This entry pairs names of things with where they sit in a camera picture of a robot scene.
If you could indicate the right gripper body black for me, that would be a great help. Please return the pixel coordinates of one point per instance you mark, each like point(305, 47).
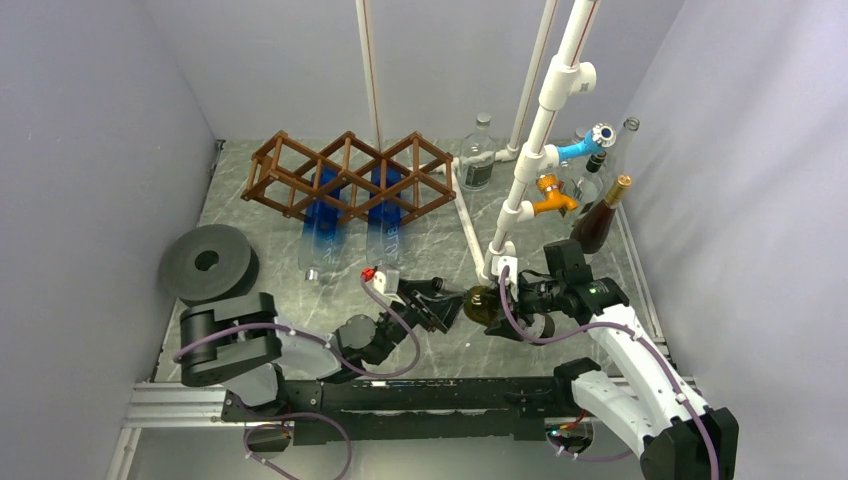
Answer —
point(539, 296)

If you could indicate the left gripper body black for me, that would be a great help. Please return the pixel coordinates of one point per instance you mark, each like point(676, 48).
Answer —
point(417, 314)

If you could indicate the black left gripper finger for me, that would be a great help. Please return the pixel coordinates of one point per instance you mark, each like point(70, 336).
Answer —
point(435, 287)
point(441, 313)

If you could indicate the green wine bottle silver cap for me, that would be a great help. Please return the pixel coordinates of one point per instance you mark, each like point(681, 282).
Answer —
point(482, 304)

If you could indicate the dark bottle gold cap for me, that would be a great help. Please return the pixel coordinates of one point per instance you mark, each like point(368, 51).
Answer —
point(592, 229)

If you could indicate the clear bottle black cap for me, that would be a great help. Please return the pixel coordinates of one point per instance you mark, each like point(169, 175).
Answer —
point(585, 187)

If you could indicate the tall clear wine bottle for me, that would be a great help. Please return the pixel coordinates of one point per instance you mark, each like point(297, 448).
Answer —
point(617, 154)

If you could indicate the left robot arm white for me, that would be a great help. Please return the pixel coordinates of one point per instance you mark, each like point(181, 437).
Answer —
point(243, 344)

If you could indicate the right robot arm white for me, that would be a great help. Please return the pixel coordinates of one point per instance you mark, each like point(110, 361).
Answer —
point(664, 421)

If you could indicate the blue square bottle right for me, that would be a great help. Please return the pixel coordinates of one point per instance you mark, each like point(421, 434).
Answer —
point(383, 238)

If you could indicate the blue square bottle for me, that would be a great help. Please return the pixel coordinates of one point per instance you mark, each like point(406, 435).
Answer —
point(383, 238)
point(320, 241)

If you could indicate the blue square bottle left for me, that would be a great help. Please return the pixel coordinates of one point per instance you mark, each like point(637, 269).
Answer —
point(320, 241)

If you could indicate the brown wooden wine rack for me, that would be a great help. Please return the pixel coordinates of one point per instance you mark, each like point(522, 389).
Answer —
point(350, 176)

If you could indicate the standing clear flask bottle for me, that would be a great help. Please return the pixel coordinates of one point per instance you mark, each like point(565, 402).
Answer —
point(477, 156)

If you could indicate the orange pipe tap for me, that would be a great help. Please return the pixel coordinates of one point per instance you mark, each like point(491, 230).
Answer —
point(554, 199)

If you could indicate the blue pipe valve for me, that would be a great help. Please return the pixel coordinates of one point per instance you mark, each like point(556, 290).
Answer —
point(597, 140)

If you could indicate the grey foam disc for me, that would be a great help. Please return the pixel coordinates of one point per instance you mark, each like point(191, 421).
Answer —
point(209, 263)

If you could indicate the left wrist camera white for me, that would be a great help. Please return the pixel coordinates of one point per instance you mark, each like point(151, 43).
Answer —
point(384, 279)

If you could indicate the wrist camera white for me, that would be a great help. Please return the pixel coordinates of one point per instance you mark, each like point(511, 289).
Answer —
point(505, 270)
point(384, 279)

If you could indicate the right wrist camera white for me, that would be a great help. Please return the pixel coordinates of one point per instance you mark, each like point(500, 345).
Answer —
point(505, 270)

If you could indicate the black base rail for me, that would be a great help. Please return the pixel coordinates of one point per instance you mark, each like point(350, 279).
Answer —
point(520, 408)

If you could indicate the white PVC pipe frame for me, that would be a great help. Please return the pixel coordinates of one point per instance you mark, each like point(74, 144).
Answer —
point(566, 76)

